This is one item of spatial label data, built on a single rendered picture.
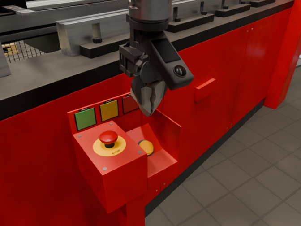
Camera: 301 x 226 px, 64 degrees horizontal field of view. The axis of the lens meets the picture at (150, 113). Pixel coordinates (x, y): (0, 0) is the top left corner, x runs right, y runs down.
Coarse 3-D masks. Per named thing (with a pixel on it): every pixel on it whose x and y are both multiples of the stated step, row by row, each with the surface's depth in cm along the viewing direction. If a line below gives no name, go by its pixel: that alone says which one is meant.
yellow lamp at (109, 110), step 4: (116, 100) 60; (104, 104) 58; (108, 104) 59; (112, 104) 59; (116, 104) 60; (104, 108) 58; (108, 108) 59; (112, 108) 60; (116, 108) 61; (104, 112) 59; (108, 112) 60; (112, 112) 60; (116, 112) 61; (104, 116) 59; (108, 116) 60; (112, 116) 61; (104, 120) 60
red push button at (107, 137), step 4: (104, 132) 52; (108, 132) 52; (112, 132) 52; (100, 136) 52; (104, 136) 51; (108, 136) 51; (112, 136) 51; (116, 136) 52; (100, 140) 51; (104, 140) 51; (108, 140) 50; (112, 140) 51; (104, 144) 53; (108, 144) 52; (112, 144) 52
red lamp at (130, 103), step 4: (128, 96) 61; (124, 100) 61; (128, 100) 62; (132, 100) 63; (124, 104) 62; (128, 104) 62; (132, 104) 63; (136, 104) 64; (124, 108) 62; (128, 108) 63; (132, 108) 64; (136, 108) 65; (124, 112) 63
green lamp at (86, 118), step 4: (92, 108) 56; (80, 112) 55; (84, 112) 55; (88, 112) 56; (92, 112) 57; (76, 116) 55; (80, 116) 55; (84, 116) 56; (88, 116) 57; (92, 116) 57; (76, 120) 55; (80, 120) 56; (84, 120) 56; (88, 120) 57; (92, 120) 58; (80, 124) 56; (84, 124) 57; (88, 124) 58; (92, 124) 58; (80, 128) 57
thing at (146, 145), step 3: (144, 141) 61; (147, 141) 62; (141, 144) 61; (144, 144) 61; (147, 144) 61; (150, 144) 62; (141, 147) 60; (144, 147) 61; (147, 147) 61; (150, 147) 61; (144, 150) 60; (147, 150) 61; (150, 150) 61; (147, 153) 60; (150, 153) 61
